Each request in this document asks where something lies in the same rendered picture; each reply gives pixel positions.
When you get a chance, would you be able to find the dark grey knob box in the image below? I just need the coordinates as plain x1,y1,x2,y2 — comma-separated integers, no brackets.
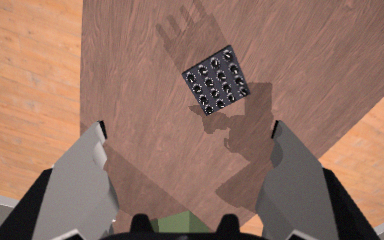
182,45,250,116

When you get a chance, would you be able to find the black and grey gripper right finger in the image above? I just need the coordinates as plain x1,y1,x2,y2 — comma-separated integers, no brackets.
255,120,380,240

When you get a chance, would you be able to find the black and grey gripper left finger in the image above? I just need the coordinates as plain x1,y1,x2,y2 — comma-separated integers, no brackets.
0,120,119,240

